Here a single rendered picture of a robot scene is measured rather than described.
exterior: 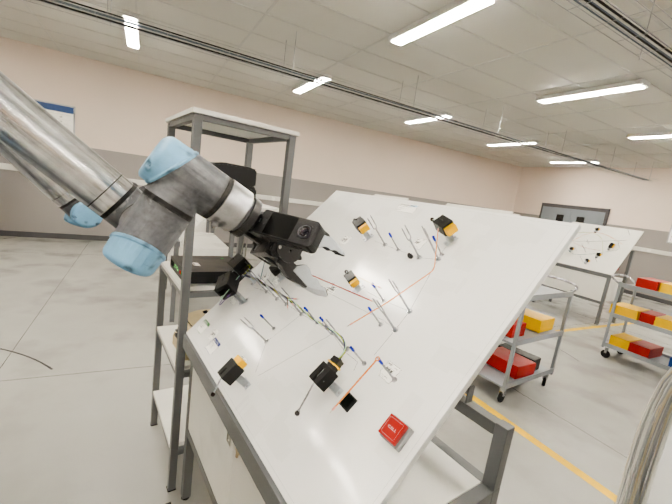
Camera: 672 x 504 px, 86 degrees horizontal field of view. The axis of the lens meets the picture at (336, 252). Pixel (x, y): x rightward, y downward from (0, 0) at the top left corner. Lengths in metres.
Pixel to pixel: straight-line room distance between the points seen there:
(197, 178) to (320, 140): 8.66
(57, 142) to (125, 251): 0.20
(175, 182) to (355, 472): 0.71
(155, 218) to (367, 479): 0.69
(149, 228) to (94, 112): 7.85
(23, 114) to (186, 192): 0.25
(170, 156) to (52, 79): 7.98
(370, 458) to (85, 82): 8.09
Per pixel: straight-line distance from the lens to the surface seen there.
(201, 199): 0.55
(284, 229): 0.56
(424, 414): 0.92
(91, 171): 0.67
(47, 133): 0.68
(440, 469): 1.33
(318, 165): 9.13
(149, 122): 8.33
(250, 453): 1.15
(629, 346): 5.72
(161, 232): 0.55
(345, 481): 0.95
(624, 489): 0.76
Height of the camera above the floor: 1.59
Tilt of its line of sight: 10 degrees down
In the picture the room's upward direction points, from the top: 8 degrees clockwise
